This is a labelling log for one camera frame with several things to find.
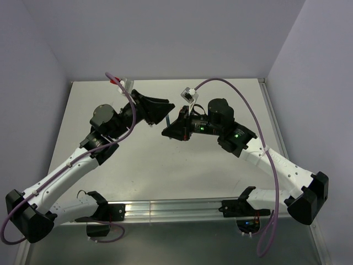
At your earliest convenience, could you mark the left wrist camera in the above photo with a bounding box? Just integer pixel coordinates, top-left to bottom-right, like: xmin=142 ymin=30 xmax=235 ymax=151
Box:
xmin=110 ymin=77 xmax=134 ymax=95

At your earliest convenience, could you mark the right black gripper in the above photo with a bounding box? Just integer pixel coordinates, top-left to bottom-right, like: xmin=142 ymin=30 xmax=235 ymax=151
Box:
xmin=162 ymin=105 xmax=222 ymax=141

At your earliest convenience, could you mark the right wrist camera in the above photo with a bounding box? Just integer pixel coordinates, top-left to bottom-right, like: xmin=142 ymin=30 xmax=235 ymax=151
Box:
xmin=180 ymin=87 xmax=199 ymax=113

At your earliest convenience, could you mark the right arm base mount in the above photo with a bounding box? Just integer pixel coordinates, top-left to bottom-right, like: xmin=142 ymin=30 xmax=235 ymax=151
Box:
xmin=217 ymin=189 xmax=270 ymax=237

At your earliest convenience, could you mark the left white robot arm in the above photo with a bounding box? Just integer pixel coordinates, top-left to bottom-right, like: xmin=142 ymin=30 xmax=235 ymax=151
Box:
xmin=1 ymin=89 xmax=175 ymax=245

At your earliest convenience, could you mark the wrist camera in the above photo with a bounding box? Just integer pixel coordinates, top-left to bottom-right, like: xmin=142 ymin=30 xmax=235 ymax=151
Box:
xmin=110 ymin=77 xmax=134 ymax=95
xmin=180 ymin=87 xmax=199 ymax=113

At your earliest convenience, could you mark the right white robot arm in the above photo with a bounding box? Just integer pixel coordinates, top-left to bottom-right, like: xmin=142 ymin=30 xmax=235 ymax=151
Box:
xmin=162 ymin=98 xmax=329 ymax=225

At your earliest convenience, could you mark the blue pen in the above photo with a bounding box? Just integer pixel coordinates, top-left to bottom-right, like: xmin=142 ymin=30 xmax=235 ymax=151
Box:
xmin=165 ymin=115 xmax=170 ymax=127

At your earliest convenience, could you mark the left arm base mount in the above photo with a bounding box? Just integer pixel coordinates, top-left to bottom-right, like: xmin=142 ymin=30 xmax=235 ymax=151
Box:
xmin=74 ymin=203 xmax=126 ymax=243

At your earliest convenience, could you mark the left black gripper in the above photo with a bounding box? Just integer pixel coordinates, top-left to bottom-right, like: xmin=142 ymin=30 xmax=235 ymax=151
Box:
xmin=110 ymin=89 xmax=174 ymax=140

